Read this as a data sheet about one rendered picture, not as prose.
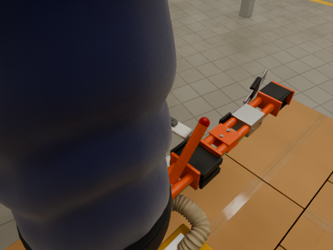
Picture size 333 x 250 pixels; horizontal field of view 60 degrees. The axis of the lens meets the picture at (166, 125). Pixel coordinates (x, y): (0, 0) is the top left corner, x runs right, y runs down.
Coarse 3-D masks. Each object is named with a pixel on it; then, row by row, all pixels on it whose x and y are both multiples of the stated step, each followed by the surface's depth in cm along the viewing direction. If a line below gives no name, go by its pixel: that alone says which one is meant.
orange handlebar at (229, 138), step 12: (264, 108) 79; (228, 120) 75; (216, 132) 71; (228, 132) 71; (240, 132) 72; (216, 144) 72; (228, 144) 68; (168, 168) 63; (180, 180) 61; (192, 180) 62
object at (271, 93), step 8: (264, 88) 83; (272, 88) 84; (280, 88) 84; (288, 88) 84; (264, 96) 81; (272, 96) 81; (280, 96) 81; (288, 96) 85; (264, 104) 83; (280, 104) 79; (288, 104) 86; (272, 112) 82
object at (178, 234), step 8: (184, 224) 67; (176, 232) 65; (184, 232) 65; (168, 240) 64; (176, 240) 63; (160, 248) 62; (168, 248) 62; (176, 248) 62; (200, 248) 62; (208, 248) 63
